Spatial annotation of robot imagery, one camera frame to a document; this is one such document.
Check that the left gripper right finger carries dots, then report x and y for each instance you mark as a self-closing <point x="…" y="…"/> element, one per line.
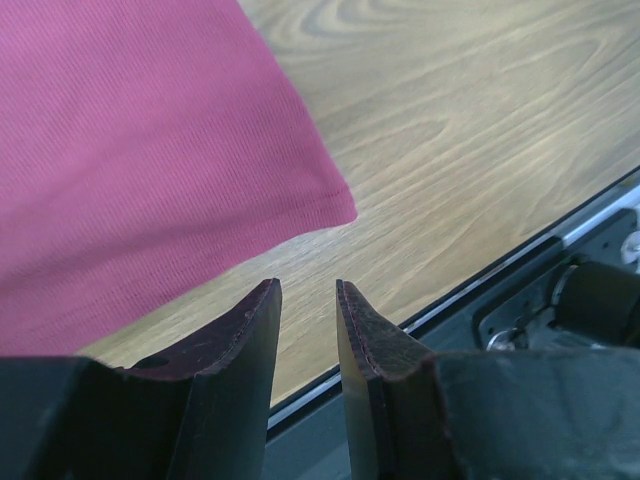
<point x="393" y="413"/>

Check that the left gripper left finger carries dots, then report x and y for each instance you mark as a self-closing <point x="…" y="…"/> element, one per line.
<point x="197" y="409"/>

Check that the red tank top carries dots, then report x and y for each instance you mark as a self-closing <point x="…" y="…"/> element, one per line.
<point x="146" y="148"/>

